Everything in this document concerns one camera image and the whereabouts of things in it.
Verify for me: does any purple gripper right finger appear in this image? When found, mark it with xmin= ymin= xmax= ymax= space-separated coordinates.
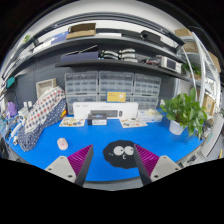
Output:
xmin=134 ymin=145 xmax=180 ymax=185

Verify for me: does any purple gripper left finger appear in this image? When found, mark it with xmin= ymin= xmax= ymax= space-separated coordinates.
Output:
xmin=45 ymin=145 xmax=94 ymax=186

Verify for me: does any black cartoon-face mouse pad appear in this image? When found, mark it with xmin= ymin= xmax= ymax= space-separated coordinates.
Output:
xmin=103 ymin=140 xmax=136 ymax=169

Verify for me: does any blue table mat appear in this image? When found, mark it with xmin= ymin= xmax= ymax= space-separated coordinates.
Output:
xmin=10 ymin=118 xmax=201 ymax=181

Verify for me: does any left colourful sticker sheet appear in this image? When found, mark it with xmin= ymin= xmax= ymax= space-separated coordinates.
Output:
xmin=60 ymin=117 xmax=85 ymax=127

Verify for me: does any colourful sticker sheet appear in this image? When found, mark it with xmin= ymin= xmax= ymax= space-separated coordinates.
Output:
xmin=120 ymin=119 xmax=147 ymax=128
xmin=60 ymin=117 xmax=85 ymax=127

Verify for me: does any right colourful sticker sheet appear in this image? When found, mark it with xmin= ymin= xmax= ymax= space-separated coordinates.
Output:
xmin=120 ymin=119 xmax=147 ymax=128

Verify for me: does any white tissue pack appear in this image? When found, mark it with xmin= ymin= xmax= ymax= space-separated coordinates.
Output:
xmin=137 ymin=109 xmax=162 ymax=123

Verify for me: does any small black and white box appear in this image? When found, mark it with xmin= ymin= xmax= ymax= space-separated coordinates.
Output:
xmin=87 ymin=113 xmax=107 ymax=126

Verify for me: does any long white keyboard box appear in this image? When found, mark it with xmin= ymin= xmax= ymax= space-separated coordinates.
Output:
xmin=73 ymin=102 xmax=138 ymax=119

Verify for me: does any green potted plant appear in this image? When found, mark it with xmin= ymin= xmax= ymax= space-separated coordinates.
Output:
xmin=160 ymin=88 xmax=207 ymax=138

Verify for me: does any patterned fabric bundle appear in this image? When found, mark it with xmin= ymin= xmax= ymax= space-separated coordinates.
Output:
xmin=17 ymin=86 xmax=66 ymax=152

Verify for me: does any right grey drawer cabinet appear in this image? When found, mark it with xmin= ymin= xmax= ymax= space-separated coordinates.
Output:
xmin=133 ymin=73 xmax=161 ymax=110

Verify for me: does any grey drawer cabinet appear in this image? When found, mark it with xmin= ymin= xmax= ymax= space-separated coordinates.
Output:
xmin=133 ymin=73 xmax=161 ymax=110
xmin=64 ymin=71 xmax=98 ymax=115
xmin=99 ymin=71 xmax=134 ymax=101

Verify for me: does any yellow label card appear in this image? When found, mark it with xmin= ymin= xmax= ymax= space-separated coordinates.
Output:
xmin=106 ymin=91 xmax=126 ymax=103

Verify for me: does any left grey drawer cabinet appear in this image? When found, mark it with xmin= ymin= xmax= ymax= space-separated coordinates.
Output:
xmin=64 ymin=71 xmax=98 ymax=115

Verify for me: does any purple plush toy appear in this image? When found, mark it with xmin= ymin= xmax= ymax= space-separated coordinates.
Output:
xmin=6 ymin=102 xmax=17 ymax=118

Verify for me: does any white woven basket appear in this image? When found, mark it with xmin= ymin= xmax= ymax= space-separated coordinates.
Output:
xmin=36 ymin=79 xmax=56 ymax=98

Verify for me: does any middle grey drawer cabinet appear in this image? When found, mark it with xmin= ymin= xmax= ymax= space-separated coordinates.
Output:
xmin=99 ymin=71 xmax=134 ymax=101

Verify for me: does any white electronic instrument on shelf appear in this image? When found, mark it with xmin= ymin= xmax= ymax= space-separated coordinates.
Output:
xmin=157 ymin=56 xmax=182 ymax=73

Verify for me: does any white metal shelving rack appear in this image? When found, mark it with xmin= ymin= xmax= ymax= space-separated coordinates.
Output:
xmin=175 ymin=28 xmax=221 ymax=114

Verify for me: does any cardboard box on shelf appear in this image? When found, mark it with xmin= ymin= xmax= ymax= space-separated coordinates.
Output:
xmin=66 ymin=23 xmax=96 ymax=39

